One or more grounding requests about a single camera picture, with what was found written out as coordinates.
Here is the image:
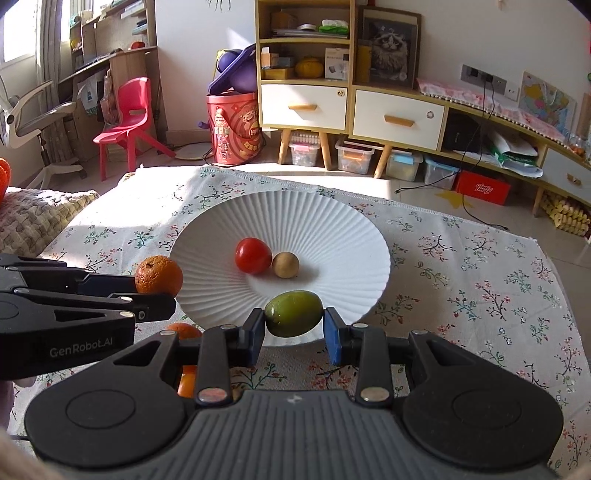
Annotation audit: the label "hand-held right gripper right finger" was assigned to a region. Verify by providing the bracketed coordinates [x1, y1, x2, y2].
[323, 307, 467, 402]

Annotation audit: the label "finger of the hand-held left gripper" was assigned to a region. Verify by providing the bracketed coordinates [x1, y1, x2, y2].
[0, 253, 138, 297]
[0, 286, 177, 325]

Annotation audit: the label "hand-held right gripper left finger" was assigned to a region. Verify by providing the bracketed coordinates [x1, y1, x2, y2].
[111, 309, 267, 407]

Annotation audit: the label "orange tangerine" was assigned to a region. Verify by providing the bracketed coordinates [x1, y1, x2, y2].
[134, 255, 184, 296]
[165, 322, 204, 341]
[177, 364, 200, 399]

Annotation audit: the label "small green mango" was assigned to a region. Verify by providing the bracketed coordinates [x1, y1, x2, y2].
[264, 290, 324, 338]

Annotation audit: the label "white ribbed plate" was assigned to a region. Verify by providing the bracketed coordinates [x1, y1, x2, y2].
[169, 191, 393, 348]

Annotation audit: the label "tan round longan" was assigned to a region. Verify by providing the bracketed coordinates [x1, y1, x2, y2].
[271, 251, 300, 280]

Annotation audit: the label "red tomato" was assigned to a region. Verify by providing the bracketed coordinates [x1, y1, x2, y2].
[235, 237, 273, 276]

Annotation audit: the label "beige knitted cushion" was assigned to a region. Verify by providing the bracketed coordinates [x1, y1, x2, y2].
[0, 186, 100, 274]

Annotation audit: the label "floral tablecloth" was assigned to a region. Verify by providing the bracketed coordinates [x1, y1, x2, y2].
[8, 165, 588, 480]

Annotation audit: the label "white round floor scale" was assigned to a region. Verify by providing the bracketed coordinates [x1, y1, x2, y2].
[177, 143, 213, 162]

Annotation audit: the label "pink plastic chair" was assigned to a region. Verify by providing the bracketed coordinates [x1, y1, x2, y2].
[92, 76, 177, 182]

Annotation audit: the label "white office chair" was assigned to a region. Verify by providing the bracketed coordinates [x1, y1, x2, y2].
[0, 80, 89, 191]

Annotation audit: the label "clear storage box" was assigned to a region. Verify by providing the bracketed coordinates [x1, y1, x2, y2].
[386, 150, 424, 182]
[288, 131, 322, 168]
[335, 138, 376, 175]
[423, 157, 461, 190]

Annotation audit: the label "red printed drum bin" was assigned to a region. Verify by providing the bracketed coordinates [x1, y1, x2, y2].
[205, 91, 265, 166]

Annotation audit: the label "red cardboard box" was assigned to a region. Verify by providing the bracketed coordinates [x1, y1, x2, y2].
[454, 170, 513, 206]

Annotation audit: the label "wooden desk with shelves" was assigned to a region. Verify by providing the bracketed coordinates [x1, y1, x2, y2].
[55, 0, 161, 163]

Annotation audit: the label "long low yellow cabinet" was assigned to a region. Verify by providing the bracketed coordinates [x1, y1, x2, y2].
[350, 82, 591, 219]

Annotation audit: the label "yellow white shelf cabinet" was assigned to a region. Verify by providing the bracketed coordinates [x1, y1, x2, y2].
[254, 0, 356, 172]

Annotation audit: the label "black box appliance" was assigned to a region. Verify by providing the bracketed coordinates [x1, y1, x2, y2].
[442, 110, 486, 153]

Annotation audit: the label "purple plastic toy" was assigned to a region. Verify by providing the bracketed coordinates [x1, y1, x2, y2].
[207, 43, 259, 96]

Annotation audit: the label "white plastic bags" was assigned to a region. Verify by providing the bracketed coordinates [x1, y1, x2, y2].
[488, 130, 544, 179]

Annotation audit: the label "stack of yellow cartons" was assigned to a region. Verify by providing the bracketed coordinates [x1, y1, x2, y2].
[539, 191, 591, 239]

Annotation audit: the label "orange pumpkin ornament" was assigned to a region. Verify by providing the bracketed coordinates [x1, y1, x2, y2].
[295, 56, 323, 79]

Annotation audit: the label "pink patterned cabinet runner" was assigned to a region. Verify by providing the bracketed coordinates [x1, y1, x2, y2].
[416, 77, 567, 145]

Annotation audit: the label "white carton box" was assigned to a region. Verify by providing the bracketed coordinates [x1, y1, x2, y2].
[324, 47, 351, 80]

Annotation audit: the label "framed cat picture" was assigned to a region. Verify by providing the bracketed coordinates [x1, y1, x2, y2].
[357, 6, 422, 90]

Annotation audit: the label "stack of papers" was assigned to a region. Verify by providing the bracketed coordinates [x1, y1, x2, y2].
[271, 23, 320, 38]

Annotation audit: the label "green white packet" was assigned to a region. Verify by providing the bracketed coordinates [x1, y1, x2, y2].
[320, 18, 350, 38]

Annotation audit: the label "colourful map puzzle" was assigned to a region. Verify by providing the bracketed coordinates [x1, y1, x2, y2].
[519, 71, 577, 126]

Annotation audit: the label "black power cable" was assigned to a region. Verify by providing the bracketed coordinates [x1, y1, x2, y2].
[394, 78, 509, 232]

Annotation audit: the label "grey wall socket panel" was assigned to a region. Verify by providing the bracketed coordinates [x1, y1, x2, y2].
[461, 64, 508, 96]

